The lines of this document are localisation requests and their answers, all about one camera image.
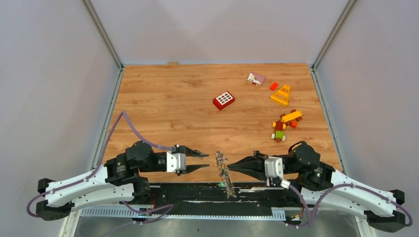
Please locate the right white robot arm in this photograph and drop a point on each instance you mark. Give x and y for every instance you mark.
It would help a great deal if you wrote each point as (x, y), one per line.
(314, 183)

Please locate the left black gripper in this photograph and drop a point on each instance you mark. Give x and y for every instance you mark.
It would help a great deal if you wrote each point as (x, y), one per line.
(189, 152)

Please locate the red window toy brick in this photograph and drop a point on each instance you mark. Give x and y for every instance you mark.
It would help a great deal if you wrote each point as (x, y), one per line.
(223, 100)

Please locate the pink roof toy house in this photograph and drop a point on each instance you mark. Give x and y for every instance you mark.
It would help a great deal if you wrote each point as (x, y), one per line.
(255, 79)

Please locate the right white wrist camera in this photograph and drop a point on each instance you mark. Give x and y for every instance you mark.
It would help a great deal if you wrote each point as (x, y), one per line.
(273, 167)

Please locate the yellow orange toy car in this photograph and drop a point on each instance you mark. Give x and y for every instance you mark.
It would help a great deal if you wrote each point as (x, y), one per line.
(294, 115)

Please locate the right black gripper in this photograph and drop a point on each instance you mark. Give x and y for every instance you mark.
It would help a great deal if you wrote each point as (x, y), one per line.
(252, 166)

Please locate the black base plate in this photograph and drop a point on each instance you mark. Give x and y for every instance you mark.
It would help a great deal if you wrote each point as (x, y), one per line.
(208, 199)

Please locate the red green toy vehicle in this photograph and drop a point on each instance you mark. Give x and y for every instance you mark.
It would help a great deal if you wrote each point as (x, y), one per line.
(278, 132)

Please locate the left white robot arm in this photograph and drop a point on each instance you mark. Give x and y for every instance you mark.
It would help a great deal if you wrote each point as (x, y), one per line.
(117, 180)

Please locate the yellow triangular toy frame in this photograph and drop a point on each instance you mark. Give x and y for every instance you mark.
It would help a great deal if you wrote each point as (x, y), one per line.
(282, 95)

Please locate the large grey toothed keyring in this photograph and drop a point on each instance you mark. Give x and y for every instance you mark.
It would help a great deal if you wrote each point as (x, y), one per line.
(221, 162)

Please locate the small red toy brick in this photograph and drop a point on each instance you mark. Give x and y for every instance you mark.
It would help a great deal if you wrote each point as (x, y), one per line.
(273, 86)

